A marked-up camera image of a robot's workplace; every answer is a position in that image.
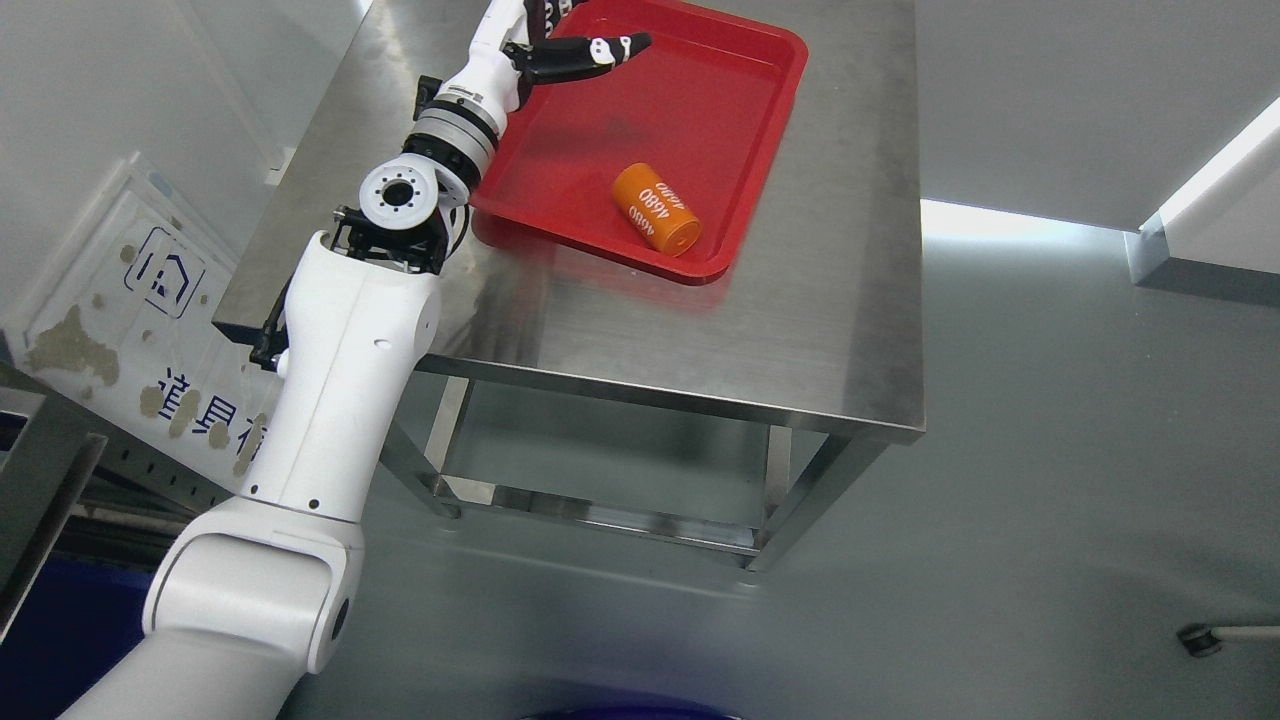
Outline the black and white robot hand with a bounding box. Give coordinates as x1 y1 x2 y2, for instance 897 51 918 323
435 1 653 120

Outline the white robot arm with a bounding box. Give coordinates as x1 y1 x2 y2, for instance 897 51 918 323
64 70 530 719

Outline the metal shelf rack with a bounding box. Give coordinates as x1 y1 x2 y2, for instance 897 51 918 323
1 363 230 632

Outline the red plastic tray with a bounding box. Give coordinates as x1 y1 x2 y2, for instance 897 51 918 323
472 1 809 286

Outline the steel table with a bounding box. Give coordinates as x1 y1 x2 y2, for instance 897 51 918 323
212 0 927 585

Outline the white printed sign board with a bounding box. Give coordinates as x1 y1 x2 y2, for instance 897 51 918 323
3 154 282 492

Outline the blue bin lower left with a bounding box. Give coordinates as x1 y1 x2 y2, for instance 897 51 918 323
1 559 154 719

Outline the black caster wheel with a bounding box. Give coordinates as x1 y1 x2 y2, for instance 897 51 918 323
1176 624 1222 659

